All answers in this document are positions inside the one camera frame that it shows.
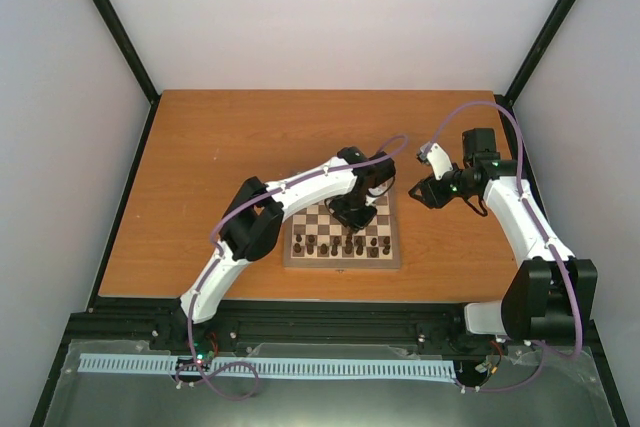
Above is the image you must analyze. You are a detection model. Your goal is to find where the wooden chess board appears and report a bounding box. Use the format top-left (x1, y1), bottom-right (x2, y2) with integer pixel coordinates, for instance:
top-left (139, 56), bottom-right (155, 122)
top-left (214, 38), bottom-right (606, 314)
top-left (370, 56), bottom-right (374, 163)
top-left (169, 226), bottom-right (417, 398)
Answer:
top-left (281, 179), bottom-right (401, 271)

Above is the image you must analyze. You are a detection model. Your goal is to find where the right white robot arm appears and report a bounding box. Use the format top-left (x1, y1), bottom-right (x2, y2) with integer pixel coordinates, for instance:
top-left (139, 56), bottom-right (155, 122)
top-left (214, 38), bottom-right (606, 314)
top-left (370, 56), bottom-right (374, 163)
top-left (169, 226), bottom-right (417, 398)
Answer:
top-left (409, 128), bottom-right (598, 342)

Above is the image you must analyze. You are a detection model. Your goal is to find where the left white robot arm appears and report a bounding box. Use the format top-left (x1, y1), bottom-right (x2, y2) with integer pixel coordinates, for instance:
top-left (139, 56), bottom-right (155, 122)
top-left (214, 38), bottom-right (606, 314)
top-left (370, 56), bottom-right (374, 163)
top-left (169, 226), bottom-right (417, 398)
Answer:
top-left (172, 147), bottom-right (396, 350)

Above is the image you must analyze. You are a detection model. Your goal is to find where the dark chess piece cluster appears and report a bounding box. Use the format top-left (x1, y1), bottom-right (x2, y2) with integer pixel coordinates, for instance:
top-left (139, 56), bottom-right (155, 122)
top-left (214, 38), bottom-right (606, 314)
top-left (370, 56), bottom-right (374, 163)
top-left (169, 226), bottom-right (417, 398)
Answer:
top-left (287, 230), bottom-right (397, 261)

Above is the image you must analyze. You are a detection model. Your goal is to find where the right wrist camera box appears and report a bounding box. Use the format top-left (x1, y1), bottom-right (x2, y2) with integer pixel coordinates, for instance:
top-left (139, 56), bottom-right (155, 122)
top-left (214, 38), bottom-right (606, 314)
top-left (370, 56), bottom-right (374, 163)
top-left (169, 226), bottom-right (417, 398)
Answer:
top-left (416, 142), bottom-right (454, 180)

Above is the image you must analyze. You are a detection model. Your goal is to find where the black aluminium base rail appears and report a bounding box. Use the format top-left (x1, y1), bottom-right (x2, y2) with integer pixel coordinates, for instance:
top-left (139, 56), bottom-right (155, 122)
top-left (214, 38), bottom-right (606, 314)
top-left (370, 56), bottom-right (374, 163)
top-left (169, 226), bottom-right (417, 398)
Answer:
top-left (64, 296), bottom-right (601, 363)

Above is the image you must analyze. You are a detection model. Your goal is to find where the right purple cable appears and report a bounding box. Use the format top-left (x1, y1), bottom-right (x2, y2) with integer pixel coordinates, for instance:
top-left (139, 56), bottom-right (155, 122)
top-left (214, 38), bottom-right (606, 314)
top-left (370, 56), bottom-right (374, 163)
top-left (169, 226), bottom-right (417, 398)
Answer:
top-left (429, 100), bottom-right (585, 393)

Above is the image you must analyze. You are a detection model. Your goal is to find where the purple cable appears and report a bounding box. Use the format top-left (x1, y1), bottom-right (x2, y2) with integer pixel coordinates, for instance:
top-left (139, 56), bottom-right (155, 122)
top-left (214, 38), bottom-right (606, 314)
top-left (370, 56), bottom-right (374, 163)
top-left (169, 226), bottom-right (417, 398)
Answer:
top-left (187, 134), bottom-right (409, 402)
top-left (429, 100), bottom-right (585, 393)

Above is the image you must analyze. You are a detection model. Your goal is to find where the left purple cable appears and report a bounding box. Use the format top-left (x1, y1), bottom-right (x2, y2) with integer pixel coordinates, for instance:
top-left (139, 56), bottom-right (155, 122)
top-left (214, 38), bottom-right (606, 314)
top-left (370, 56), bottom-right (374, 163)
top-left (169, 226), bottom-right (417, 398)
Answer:
top-left (187, 134), bottom-right (409, 402)

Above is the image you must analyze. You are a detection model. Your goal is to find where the right black frame post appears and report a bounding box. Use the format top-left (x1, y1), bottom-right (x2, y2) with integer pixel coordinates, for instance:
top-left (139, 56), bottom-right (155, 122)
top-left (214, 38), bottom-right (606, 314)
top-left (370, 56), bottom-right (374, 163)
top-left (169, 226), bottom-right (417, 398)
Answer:
top-left (504, 0), bottom-right (577, 107)

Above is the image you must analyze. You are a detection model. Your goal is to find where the black frame post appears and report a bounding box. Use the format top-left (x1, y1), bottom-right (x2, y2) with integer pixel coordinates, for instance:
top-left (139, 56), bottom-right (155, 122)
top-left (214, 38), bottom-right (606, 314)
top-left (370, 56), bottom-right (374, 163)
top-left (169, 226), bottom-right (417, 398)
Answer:
top-left (62, 0), bottom-right (162, 103)
top-left (504, 0), bottom-right (577, 107)

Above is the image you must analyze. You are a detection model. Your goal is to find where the light blue cable duct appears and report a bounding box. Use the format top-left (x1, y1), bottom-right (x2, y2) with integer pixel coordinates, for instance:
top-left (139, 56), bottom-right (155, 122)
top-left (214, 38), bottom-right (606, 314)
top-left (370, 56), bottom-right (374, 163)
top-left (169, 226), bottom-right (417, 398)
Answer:
top-left (77, 353), bottom-right (456, 383)

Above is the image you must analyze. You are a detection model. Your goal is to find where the left black frame post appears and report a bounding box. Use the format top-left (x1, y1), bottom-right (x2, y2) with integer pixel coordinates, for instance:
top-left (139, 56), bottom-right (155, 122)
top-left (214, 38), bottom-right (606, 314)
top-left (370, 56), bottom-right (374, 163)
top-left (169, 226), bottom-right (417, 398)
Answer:
top-left (62, 0), bottom-right (162, 103)

